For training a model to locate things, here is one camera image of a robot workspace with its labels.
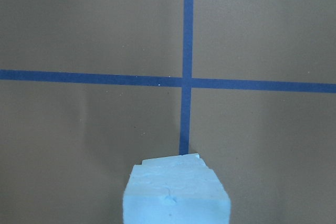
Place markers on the light blue foam block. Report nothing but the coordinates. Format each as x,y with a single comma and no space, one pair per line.
180,160
180,194

